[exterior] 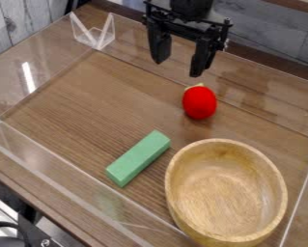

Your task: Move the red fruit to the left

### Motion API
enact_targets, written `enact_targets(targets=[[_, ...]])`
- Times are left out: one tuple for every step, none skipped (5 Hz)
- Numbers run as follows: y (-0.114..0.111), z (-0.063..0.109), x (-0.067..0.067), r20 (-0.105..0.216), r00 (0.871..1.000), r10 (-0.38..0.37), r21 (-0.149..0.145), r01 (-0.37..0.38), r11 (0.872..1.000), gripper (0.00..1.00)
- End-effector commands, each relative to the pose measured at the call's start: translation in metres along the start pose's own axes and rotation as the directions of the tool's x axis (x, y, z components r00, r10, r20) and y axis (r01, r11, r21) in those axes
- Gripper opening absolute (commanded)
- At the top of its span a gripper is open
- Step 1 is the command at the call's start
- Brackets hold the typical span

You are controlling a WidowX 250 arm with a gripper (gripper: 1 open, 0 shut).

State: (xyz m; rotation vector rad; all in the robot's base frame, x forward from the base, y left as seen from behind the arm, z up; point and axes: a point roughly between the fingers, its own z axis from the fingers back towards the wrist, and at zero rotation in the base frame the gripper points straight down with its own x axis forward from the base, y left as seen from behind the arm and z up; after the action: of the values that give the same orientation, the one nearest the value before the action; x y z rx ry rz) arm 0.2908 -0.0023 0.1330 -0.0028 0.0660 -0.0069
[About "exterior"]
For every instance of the clear acrylic corner bracket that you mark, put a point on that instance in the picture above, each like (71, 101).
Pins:
(96, 38)

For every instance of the green rectangular block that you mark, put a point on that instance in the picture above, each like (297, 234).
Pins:
(138, 157)

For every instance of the red toy fruit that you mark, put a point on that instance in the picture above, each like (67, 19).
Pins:
(199, 102)

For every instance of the black metal stand bracket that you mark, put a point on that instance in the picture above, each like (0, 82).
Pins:
(38, 238)

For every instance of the clear acrylic tray enclosure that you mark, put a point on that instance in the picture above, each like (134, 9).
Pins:
(78, 105)

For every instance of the wooden bowl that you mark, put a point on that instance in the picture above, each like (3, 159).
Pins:
(226, 192)

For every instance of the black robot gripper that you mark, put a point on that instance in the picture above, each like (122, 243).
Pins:
(187, 18)

